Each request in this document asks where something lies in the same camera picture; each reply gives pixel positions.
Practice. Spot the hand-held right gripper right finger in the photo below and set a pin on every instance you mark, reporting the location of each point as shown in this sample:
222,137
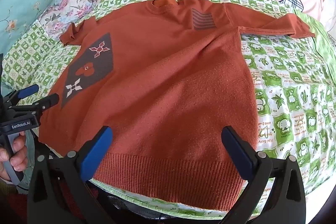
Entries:
237,154

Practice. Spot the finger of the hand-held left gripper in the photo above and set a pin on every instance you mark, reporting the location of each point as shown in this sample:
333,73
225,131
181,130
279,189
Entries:
26,92
48,101

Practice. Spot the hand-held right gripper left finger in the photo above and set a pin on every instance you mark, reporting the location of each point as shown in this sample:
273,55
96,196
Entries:
95,150

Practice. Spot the orange knit sweater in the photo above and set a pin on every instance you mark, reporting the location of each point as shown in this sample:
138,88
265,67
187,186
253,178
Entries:
162,87

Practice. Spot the person's left forearm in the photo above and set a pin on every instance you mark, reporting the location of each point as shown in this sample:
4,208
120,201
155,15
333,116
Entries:
8,188

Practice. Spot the person's left hand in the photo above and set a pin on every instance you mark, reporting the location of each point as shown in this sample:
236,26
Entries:
19,158

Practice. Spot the green checked blanket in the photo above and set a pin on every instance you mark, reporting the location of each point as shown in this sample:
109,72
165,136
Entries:
288,98

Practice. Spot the teal floral pillow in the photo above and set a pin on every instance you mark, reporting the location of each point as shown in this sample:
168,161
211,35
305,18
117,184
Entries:
29,1

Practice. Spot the pastel floral pillow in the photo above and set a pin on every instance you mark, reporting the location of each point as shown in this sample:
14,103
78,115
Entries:
69,3

